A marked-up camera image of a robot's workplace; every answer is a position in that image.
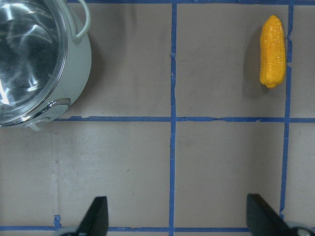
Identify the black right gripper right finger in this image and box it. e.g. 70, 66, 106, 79
246, 194, 298, 236

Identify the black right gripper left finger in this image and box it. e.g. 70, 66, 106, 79
76, 196, 109, 236

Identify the yellow plastic corn cob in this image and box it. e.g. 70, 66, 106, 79
259, 15, 286, 89

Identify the glass pot lid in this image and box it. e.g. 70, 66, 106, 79
0, 0, 67, 127

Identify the white steel cooking pot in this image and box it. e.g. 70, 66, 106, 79
0, 0, 92, 131

